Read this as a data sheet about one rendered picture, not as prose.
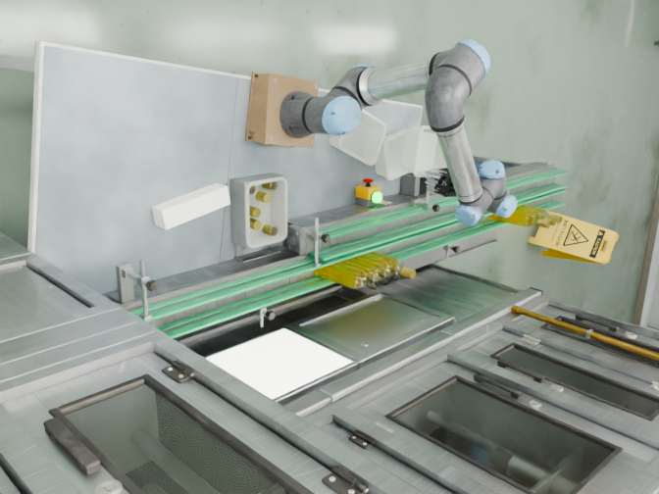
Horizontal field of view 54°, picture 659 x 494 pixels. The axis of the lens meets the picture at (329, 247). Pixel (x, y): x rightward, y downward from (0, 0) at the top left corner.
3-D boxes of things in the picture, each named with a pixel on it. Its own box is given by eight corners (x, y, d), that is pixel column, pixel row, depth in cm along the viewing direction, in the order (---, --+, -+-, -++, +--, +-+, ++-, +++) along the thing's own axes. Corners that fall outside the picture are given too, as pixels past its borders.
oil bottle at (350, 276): (315, 274, 233) (358, 291, 219) (315, 260, 232) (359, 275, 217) (327, 271, 237) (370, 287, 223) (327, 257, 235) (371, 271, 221)
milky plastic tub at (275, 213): (231, 244, 220) (247, 250, 214) (229, 178, 213) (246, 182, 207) (272, 233, 231) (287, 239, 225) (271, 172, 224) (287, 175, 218)
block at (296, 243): (285, 251, 230) (299, 256, 225) (285, 225, 227) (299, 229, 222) (293, 249, 232) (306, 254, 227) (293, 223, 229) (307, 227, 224)
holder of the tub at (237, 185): (231, 258, 222) (246, 264, 216) (229, 178, 213) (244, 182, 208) (271, 248, 233) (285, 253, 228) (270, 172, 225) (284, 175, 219)
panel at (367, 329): (171, 376, 187) (243, 426, 164) (170, 368, 186) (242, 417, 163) (380, 296, 247) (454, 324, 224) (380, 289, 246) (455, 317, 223)
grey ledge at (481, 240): (343, 282, 260) (364, 290, 252) (343, 262, 257) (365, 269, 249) (478, 236, 323) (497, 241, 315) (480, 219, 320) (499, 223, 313)
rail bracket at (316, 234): (299, 261, 225) (324, 271, 217) (299, 214, 220) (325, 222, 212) (305, 259, 227) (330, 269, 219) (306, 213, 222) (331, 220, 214)
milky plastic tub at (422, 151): (400, 123, 223) (421, 124, 217) (438, 128, 239) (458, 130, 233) (393, 172, 226) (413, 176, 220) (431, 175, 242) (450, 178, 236)
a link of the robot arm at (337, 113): (298, 111, 201) (330, 112, 192) (323, 85, 207) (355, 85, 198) (315, 142, 209) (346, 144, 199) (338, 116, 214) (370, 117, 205)
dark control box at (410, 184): (398, 192, 277) (414, 196, 271) (399, 173, 274) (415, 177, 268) (411, 189, 282) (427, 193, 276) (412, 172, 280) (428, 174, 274)
